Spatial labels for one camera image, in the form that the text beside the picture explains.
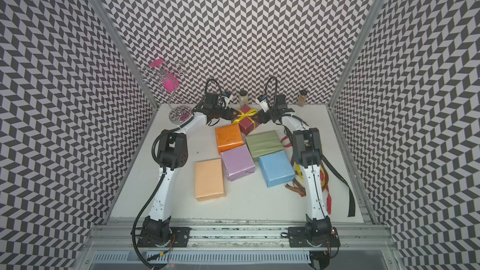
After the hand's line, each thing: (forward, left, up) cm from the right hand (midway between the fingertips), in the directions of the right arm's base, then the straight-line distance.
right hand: (257, 115), depth 106 cm
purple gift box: (-30, +10, 0) cm, 31 cm away
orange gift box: (-16, +15, +1) cm, 22 cm away
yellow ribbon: (-1, +3, +4) cm, 5 cm away
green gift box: (-21, -2, +3) cm, 21 cm away
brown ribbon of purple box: (-39, -19, -8) cm, 44 cm away
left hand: (+1, +12, +2) cm, 13 cm away
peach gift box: (-38, +23, 0) cm, 44 cm away
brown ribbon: (-10, -19, -7) cm, 22 cm away
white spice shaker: (+12, +8, +2) cm, 14 cm away
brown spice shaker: (+11, -28, +1) cm, 30 cm away
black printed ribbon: (-44, -41, -7) cm, 61 cm away
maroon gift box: (-3, +7, +1) cm, 8 cm away
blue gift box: (-32, -8, -1) cm, 33 cm away
